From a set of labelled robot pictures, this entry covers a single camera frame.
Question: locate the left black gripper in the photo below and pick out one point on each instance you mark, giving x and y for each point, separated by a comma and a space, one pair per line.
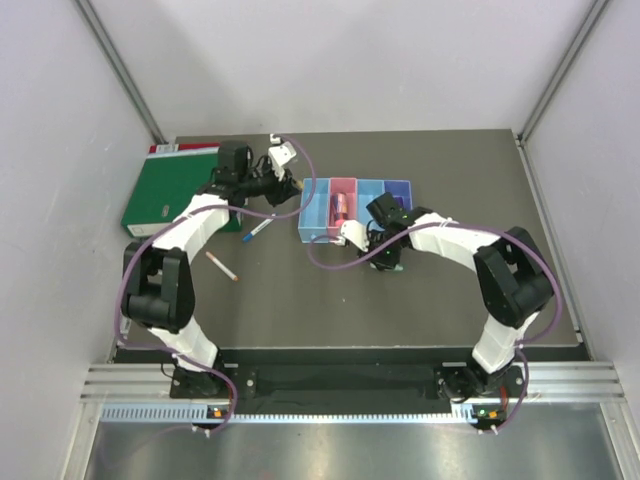
281, 190

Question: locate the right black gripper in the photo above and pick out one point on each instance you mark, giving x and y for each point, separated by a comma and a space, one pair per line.
385, 262

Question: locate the light blue bin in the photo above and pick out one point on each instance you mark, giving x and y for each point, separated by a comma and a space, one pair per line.
314, 219
367, 191

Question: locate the white blue pen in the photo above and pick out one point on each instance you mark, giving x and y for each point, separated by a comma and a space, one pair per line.
257, 229

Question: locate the purple drawer bin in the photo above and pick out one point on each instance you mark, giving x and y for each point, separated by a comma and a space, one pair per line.
401, 191

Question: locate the crayon tube pink cap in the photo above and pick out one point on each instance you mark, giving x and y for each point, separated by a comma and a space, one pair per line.
341, 208

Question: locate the pink drawer bin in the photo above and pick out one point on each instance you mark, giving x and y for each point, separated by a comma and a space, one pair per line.
341, 184

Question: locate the green ring binder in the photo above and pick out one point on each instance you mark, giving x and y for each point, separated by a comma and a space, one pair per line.
163, 190

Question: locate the green highlighter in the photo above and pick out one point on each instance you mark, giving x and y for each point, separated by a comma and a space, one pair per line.
397, 268

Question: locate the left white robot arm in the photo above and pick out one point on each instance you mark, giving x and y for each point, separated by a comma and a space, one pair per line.
157, 292

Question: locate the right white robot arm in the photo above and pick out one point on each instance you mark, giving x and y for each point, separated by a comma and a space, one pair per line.
512, 278

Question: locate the pink pencil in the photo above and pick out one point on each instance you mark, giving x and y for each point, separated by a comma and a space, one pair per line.
219, 264

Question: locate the red folder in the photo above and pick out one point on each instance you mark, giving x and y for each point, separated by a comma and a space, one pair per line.
182, 149

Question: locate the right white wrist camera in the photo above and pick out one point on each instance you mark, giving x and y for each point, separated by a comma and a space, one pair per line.
355, 233

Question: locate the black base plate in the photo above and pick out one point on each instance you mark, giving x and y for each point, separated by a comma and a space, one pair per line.
318, 381

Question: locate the aluminium front rail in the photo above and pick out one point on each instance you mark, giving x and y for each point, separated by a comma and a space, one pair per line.
564, 382

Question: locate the right aluminium frame post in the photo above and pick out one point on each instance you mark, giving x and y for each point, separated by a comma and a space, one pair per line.
594, 13

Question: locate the aluminium frame post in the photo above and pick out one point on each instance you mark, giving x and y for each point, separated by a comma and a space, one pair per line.
107, 46
594, 13

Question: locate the left aluminium frame post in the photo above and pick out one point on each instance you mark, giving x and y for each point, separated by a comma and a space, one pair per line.
107, 46

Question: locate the grey cable duct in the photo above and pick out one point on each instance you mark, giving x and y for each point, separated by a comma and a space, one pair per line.
205, 414

